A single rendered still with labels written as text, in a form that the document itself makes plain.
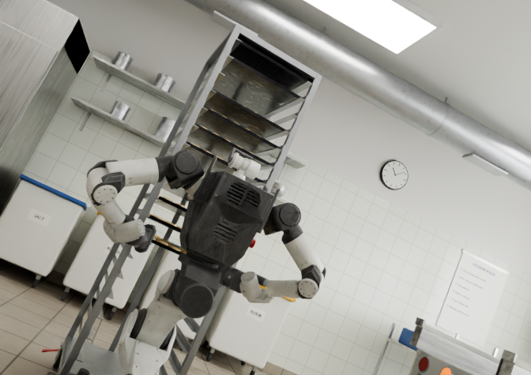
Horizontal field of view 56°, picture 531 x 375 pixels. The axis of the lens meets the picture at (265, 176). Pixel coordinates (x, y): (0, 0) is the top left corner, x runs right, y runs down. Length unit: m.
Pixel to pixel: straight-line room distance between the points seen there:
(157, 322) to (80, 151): 3.14
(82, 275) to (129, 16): 2.52
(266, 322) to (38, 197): 2.12
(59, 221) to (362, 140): 3.09
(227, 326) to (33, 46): 2.70
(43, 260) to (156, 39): 2.34
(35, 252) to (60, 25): 1.78
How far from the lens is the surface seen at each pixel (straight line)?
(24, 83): 4.21
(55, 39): 4.32
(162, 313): 2.01
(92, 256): 4.27
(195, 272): 1.74
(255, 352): 4.48
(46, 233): 4.32
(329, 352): 5.40
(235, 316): 4.39
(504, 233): 6.30
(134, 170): 1.77
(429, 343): 1.36
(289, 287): 2.01
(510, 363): 1.12
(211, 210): 1.69
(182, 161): 1.77
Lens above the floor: 0.84
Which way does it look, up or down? 10 degrees up
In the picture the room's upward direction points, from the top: 25 degrees clockwise
